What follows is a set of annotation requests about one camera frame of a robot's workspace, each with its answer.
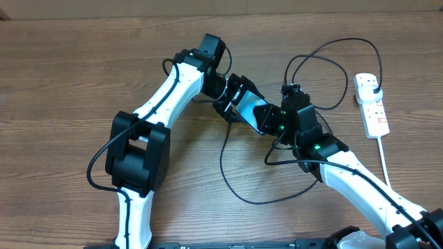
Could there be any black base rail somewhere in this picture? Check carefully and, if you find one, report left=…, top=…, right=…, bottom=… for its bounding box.
left=82, top=238, right=333, bottom=249

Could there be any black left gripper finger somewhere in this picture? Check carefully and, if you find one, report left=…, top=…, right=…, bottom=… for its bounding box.
left=221, top=109, right=247, bottom=124
left=242, top=75, right=265, bottom=100

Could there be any white power strip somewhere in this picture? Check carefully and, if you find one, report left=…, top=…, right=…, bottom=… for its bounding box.
left=353, top=73, right=390, bottom=139

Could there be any blue Galaxy smartphone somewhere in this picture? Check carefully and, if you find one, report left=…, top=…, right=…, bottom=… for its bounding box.
left=235, top=91, right=267, bottom=136

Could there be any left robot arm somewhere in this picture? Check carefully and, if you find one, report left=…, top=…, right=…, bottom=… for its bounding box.
left=105, top=34, right=265, bottom=248

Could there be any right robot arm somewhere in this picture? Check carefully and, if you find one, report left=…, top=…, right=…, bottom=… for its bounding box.
left=253, top=85, right=442, bottom=248

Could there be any white power strip cord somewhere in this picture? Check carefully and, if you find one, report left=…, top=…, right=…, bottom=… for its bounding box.
left=376, top=136, right=392, bottom=190

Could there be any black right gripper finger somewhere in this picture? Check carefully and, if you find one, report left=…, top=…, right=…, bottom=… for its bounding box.
left=257, top=116, right=277, bottom=136
left=253, top=104, right=280, bottom=121

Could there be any white charger plug adapter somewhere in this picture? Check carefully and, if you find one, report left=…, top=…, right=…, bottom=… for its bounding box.
left=356, top=85, right=383, bottom=104

